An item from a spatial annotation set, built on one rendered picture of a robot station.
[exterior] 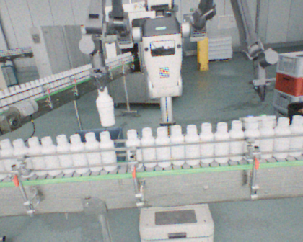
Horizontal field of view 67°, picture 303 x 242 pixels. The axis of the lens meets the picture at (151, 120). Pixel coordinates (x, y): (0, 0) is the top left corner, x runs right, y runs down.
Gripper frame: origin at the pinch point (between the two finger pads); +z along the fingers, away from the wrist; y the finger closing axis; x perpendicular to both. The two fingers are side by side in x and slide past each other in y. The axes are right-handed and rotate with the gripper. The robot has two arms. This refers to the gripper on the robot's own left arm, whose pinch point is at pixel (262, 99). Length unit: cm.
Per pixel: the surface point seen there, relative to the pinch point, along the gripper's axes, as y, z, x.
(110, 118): -69, 2, -12
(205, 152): -31.3, 19.4, -16.0
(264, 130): -7.9, 12.3, -17.3
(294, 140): 3.9, 17.7, -16.4
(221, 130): -24.8, 11.0, -18.9
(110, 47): -135, -138, 345
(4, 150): -113, 12, -18
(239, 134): -18.0, 13.1, -18.1
